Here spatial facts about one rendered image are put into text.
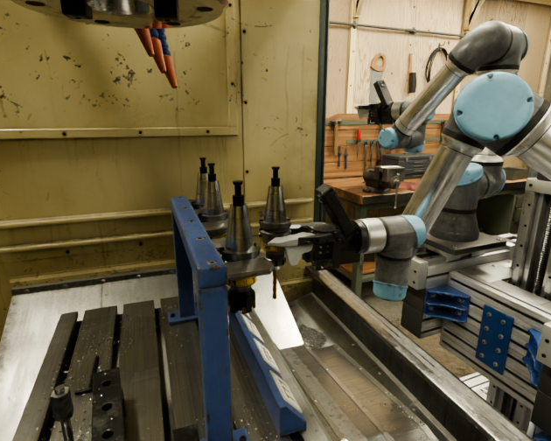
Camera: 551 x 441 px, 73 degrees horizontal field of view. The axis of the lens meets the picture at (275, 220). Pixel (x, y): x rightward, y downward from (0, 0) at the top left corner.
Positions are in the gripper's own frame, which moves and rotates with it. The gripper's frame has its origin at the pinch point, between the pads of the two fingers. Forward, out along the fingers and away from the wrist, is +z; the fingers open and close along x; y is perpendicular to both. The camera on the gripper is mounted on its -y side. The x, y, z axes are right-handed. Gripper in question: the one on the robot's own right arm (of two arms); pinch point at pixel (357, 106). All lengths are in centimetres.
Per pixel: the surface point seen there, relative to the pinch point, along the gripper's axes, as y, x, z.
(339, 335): 72, -53, -36
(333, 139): 38, 97, 113
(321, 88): -9.4, -27.7, -7.5
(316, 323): 73, -53, -24
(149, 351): 40, -116, -39
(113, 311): 40, -118, -14
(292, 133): 5.1, -40.4, -3.7
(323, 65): -17.5, -26.2, -7.6
